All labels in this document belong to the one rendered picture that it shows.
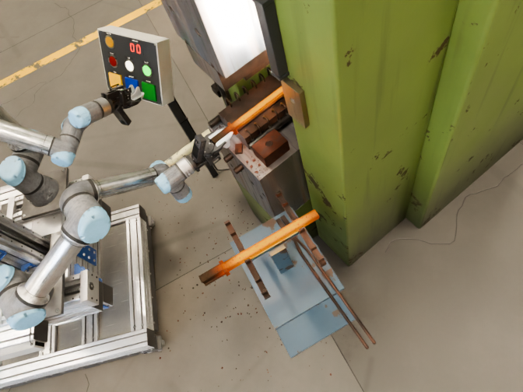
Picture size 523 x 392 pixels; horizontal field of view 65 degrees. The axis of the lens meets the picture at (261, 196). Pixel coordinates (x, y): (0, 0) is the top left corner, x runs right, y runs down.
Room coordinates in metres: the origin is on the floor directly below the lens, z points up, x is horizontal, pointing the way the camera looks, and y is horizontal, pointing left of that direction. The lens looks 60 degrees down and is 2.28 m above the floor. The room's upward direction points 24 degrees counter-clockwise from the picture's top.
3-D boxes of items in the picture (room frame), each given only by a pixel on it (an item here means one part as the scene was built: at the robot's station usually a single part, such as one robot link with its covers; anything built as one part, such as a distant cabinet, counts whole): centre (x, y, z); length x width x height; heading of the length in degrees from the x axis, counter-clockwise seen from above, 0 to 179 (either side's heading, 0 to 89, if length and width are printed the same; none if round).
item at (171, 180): (0.99, 0.30, 0.98); 0.11 x 0.08 x 0.09; 107
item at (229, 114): (1.16, -0.21, 0.96); 0.42 x 0.20 x 0.09; 107
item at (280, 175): (1.11, -0.23, 0.69); 0.56 x 0.38 x 0.45; 107
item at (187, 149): (1.41, 0.18, 0.62); 0.44 x 0.05 x 0.05; 107
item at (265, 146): (0.95, -0.11, 0.95); 0.12 x 0.09 x 0.07; 107
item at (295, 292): (0.56, 0.03, 0.73); 0.40 x 0.30 x 0.02; 6
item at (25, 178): (1.35, 0.92, 0.98); 0.13 x 0.12 x 0.14; 153
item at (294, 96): (0.84, -0.22, 1.27); 0.09 x 0.02 x 0.17; 17
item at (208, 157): (1.03, 0.15, 0.97); 0.12 x 0.08 x 0.09; 107
